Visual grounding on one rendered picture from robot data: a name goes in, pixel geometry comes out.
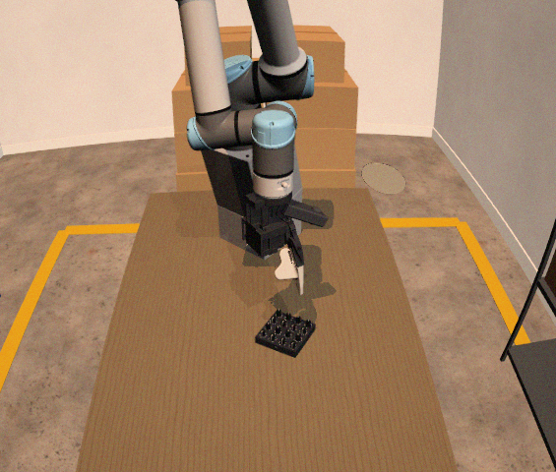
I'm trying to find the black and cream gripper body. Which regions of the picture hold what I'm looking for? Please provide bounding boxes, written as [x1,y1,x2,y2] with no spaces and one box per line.
[242,191,296,257]

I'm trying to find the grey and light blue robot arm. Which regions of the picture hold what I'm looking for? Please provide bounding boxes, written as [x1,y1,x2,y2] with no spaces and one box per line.
[175,0,314,199]

